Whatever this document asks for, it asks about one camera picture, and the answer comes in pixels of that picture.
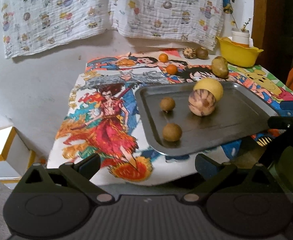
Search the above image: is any small brown round fruit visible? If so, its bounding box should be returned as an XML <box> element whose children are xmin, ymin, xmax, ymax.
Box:
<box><xmin>162</xmin><ymin>123</ymin><xmax>182</xmax><ymax>142</ymax></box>

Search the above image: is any striped beige passion fruit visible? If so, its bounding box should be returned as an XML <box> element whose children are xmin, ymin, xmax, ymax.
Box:
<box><xmin>188</xmin><ymin>89</ymin><xmax>216</xmax><ymax>116</ymax></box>

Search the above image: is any yellow lemon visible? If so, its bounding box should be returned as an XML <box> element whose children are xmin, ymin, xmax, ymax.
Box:
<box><xmin>193</xmin><ymin>77</ymin><xmax>223</xmax><ymax>102</ymax></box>

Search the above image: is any brown kiwi fruit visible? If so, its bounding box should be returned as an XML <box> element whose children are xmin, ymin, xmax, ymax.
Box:
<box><xmin>195</xmin><ymin>47</ymin><xmax>209</xmax><ymax>60</ymax></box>

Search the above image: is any colourful anime poster mat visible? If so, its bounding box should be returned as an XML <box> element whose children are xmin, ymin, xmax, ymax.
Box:
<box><xmin>46</xmin><ymin>48</ymin><xmax>293</xmax><ymax>186</ymax></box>

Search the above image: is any grey metal tray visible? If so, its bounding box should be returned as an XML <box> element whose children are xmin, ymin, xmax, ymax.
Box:
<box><xmin>135</xmin><ymin>81</ymin><xmax>278</xmax><ymax>156</ymax></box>

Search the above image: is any white yellow box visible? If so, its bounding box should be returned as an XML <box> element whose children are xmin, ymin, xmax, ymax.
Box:
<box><xmin>0</xmin><ymin>126</ymin><xmax>38</xmax><ymax>190</ymax></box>

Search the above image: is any yellow plastic bowl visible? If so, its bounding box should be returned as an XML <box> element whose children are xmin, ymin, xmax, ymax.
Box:
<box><xmin>216</xmin><ymin>37</ymin><xmax>264</xmax><ymax>68</ymax></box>

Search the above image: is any brown potato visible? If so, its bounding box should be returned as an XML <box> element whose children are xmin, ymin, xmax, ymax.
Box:
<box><xmin>211</xmin><ymin>56</ymin><xmax>229</xmax><ymax>79</ymax></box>

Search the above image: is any white cup with twigs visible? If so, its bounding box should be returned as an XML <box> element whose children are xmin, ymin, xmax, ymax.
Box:
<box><xmin>231</xmin><ymin>14</ymin><xmax>253</xmax><ymax>48</ymax></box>

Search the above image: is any small orange mandarin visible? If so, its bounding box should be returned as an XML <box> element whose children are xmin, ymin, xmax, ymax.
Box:
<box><xmin>158</xmin><ymin>53</ymin><xmax>169</xmax><ymax>63</ymax></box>
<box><xmin>166</xmin><ymin>64</ymin><xmax>178</xmax><ymax>75</ymax></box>

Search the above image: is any white printed muslin blanket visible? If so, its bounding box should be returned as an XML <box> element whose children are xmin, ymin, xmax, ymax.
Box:
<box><xmin>2</xmin><ymin>0</ymin><xmax>234</xmax><ymax>59</ymax></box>

